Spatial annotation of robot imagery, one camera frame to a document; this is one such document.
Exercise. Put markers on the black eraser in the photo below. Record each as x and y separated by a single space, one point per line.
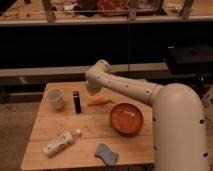
76 99

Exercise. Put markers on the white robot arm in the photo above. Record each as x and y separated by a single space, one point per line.
179 128

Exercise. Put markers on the orange carrot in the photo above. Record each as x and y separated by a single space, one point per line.
100 101

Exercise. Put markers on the orange bowl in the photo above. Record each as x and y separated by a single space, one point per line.
126 118

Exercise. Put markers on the white plastic cup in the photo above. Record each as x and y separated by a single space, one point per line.
54 97

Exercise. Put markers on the white plastic bottle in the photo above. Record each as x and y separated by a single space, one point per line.
60 142

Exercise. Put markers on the black box on shelf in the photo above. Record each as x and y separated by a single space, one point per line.
190 59

